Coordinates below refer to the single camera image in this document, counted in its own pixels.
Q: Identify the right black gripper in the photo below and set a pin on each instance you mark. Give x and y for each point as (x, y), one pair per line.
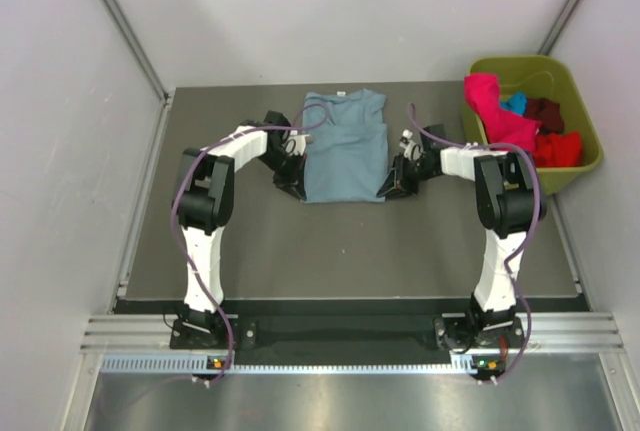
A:
(397, 184)

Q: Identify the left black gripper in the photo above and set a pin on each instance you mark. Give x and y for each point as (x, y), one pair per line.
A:
(291, 183)

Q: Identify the light blue t shirt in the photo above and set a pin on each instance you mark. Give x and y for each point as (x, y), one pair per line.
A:
(348, 158)

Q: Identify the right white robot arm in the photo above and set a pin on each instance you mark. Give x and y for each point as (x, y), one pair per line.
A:
(509, 204)

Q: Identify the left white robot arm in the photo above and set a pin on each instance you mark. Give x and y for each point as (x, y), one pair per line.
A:
(203, 205)

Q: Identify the pink t shirt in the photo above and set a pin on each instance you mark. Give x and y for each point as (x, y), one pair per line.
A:
(482, 95)

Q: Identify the cyan t shirt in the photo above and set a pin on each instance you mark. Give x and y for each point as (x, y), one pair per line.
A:
(516, 104)

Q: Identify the red t shirt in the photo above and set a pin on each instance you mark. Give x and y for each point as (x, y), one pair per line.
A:
(558, 151)

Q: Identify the dark maroon t shirt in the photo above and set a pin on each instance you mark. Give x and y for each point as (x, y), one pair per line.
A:
(547, 113)

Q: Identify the olive green plastic bin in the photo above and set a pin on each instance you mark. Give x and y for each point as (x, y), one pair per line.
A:
(538, 76)

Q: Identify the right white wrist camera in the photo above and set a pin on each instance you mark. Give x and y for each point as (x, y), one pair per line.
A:
(411, 150)

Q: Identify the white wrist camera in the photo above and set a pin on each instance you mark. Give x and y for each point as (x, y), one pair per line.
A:
(411, 150)
(295, 143)

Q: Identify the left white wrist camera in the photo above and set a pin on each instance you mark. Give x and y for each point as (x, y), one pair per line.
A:
(295, 143)

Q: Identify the aluminium front rail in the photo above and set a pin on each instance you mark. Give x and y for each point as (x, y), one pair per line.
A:
(563, 332)

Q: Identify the white slotted cable duct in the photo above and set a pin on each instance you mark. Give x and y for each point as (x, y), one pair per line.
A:
(210, 365)

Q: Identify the left aluminium corner post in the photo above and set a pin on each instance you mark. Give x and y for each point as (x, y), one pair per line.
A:
(133, 44)

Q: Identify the aluminium corner post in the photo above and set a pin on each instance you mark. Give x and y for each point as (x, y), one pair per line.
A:
(133, 44)
(570, 6)

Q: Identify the right aluminium corner post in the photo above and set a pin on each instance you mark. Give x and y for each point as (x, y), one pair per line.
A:
(570, 6)

